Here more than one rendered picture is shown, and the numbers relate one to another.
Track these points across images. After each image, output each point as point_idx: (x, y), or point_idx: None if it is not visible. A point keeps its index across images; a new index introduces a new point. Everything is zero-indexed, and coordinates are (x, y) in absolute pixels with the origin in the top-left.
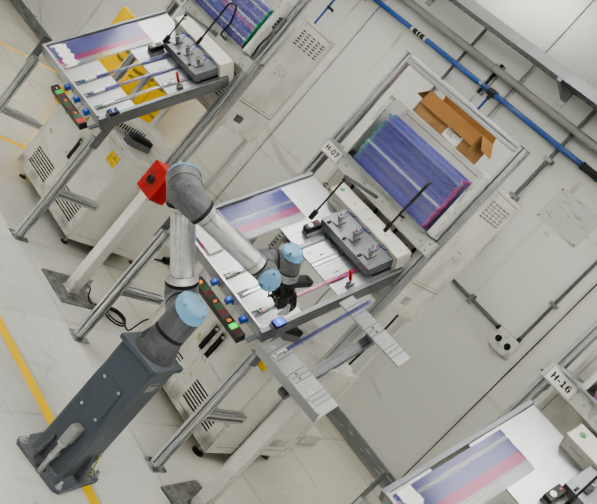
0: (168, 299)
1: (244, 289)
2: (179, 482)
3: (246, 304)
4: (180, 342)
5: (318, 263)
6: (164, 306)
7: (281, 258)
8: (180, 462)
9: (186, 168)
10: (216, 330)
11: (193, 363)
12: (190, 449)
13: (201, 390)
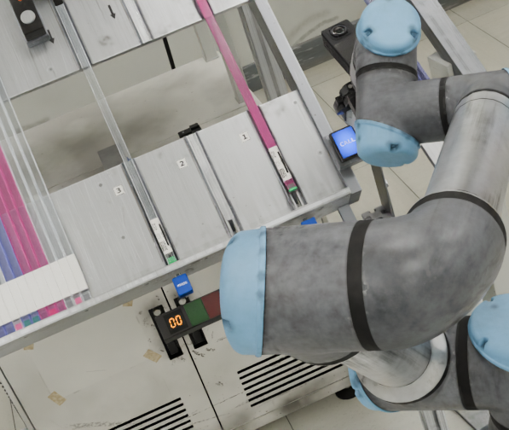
0: (468, 398)
1: (214, 214)
2: (467, 427)
3: (263, 216)
4: None
5: (141, 26)
6: (41, 429)
7: (407, 61)
8: (403, 423)
9: (303, 267)
10: (159, 312)
11: (201, 375)
12: (349, 403)
13: (263, 365)
